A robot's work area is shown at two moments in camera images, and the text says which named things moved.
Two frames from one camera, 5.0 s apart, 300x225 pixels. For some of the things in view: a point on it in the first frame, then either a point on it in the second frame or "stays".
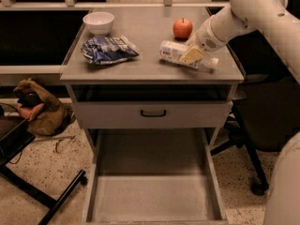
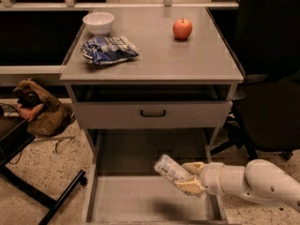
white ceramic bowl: (99, 22) stays
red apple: (182, 29) stays
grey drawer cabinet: (144, 69) stays
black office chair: (266, 109) stays
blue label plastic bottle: (170, 51) -> (172, 170)
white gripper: (206, 37) -> (211, 176)
